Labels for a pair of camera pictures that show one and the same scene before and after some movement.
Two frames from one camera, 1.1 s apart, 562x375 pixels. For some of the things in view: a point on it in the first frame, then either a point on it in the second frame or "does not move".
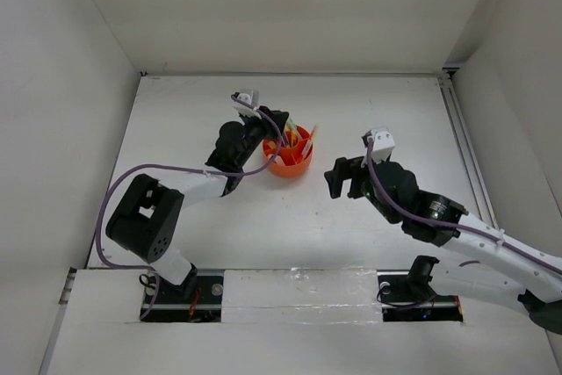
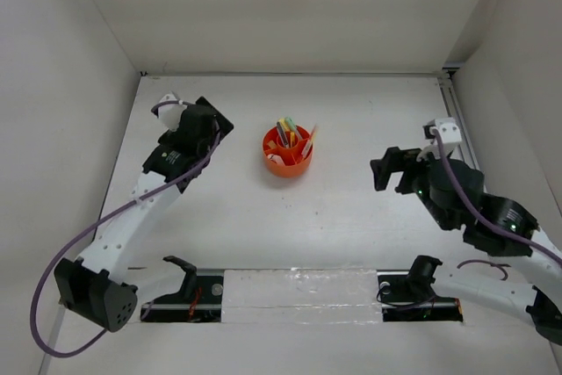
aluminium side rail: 467,147 does not move
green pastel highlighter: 291,124 does not move
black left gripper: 264,124 to 224,128
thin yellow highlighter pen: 306,147 to 313,136
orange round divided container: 294,155 does not move
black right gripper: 345,169 to 395,159
